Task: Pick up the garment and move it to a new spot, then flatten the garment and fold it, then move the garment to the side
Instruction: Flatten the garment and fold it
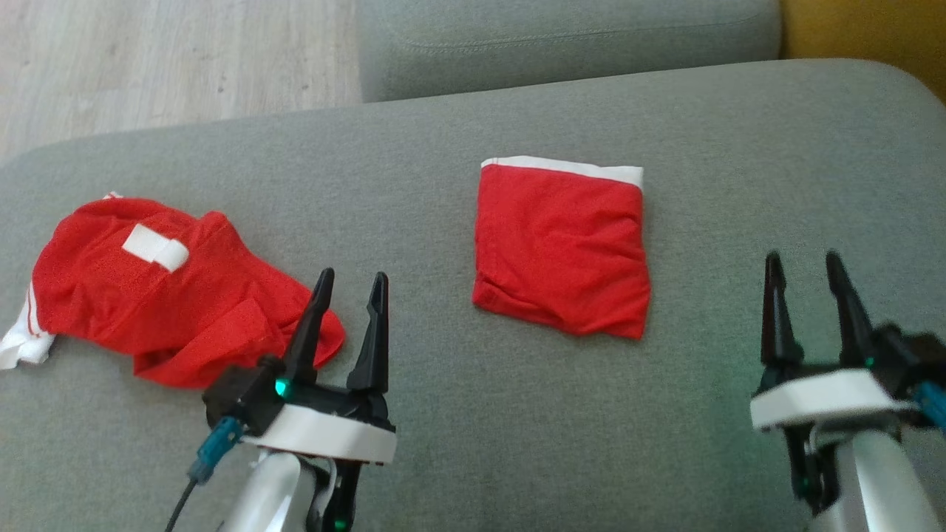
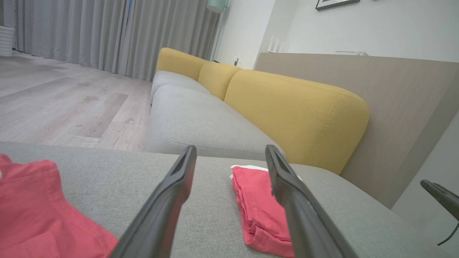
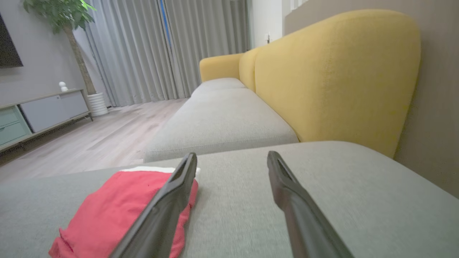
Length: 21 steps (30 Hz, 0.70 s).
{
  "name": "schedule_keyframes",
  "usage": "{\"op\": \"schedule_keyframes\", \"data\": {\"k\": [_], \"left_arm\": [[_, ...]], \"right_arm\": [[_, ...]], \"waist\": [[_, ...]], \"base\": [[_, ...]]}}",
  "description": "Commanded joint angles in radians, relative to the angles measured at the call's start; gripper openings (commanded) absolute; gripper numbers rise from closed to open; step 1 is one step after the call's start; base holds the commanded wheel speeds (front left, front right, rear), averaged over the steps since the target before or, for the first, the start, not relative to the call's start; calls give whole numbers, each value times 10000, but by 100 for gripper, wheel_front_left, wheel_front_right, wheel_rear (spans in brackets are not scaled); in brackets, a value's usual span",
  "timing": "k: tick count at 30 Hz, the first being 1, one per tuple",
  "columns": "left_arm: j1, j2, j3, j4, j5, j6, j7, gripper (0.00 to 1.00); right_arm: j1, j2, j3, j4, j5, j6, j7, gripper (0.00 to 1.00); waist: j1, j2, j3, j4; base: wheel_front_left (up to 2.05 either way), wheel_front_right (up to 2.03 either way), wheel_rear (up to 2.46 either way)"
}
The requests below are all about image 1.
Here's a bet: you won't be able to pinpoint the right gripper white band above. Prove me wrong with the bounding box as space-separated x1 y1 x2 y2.
749 250 922 434

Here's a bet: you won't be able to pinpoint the yellow furniture piece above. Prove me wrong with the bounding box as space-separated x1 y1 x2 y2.
779 0 946 105

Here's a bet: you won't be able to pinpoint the red shorts with white waistband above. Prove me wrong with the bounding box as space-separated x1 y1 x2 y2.
471 154 652 341

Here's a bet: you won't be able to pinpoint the grey sofa seat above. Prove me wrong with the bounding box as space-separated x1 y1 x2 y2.
0 58 946 532

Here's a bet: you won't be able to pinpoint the grey sofa cushion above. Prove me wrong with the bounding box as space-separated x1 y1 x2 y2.
355 0 785 103

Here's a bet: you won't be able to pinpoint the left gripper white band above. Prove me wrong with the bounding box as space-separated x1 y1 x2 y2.
242 267 398 467

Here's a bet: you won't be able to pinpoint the red jersey with white sleeves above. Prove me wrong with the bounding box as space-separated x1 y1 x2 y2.
0 191 347 391

